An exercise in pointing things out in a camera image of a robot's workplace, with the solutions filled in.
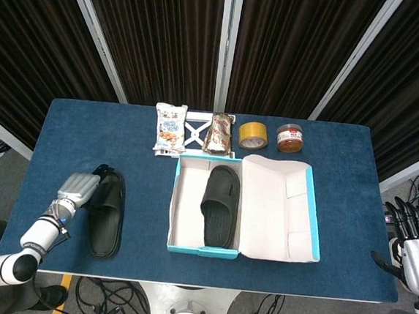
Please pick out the white plastic rack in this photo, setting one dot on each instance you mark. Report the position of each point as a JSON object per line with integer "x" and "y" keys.
{"x": 196, "y": 134}

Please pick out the light blue shoe box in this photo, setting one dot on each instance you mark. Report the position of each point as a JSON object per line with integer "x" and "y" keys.
{"x": 270, "y": 214}

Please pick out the black rubber slipper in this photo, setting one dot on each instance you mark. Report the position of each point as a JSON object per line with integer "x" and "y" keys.
{"x": 106, "y": 221}
{"x": 219, "y": 209}

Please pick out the white frame rail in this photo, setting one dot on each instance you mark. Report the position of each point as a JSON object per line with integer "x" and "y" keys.
{"x": 414, "y": 169}
{"x": 2, "y": 133}

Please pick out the yellow floor tape strip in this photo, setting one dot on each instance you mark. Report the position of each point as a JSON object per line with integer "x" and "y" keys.
{"x": 62, "y": 298}

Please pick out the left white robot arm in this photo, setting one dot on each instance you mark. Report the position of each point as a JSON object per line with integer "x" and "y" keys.
{"x": 37, "y": 237}

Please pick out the white snack bag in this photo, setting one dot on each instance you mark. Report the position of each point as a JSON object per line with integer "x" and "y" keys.
{"x": 169, "y": 128}

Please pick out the dark brown curtain panel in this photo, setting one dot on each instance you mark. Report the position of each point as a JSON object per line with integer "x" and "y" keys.
{"x": 157, "y": 38}
{"x": 296, "y": 50}
{"x": 406, "y": 89}
{"x": 31, "y": 49}

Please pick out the black person shoe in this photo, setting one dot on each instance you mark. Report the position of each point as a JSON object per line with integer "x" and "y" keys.
{"x": 52, "y": 295}

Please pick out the yellow tape roll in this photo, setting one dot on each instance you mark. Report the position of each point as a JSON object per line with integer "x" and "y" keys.
{"x": 252, "y": 135}

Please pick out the grey trouser leg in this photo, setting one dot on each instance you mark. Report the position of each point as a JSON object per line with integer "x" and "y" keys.
{"x": 24, "y": 300}

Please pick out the white frame post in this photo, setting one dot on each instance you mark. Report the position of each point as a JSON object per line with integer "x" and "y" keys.
{"x": 95, "y": 33}
{"x": 228, "y": 45}
{"x": 355, "y": 59}

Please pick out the white black sneaker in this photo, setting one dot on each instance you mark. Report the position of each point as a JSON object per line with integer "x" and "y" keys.
{"x": 397, "y": 250}

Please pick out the red lid sauce jar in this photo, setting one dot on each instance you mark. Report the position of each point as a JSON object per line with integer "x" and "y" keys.
{"x": 290, "y": 140}

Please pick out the brown snack bag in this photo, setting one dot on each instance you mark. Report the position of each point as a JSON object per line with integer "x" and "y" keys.
{"x": 219, "y": 132}

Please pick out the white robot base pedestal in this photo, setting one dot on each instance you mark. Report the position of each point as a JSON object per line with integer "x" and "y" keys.
{"x": 189, "y": 309}

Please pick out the blue table mat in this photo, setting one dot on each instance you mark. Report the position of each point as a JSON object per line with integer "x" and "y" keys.
{"x": 71, "y": 137}

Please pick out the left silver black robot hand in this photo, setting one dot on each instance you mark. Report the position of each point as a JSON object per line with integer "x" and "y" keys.
{"x": 76, "y": 189}

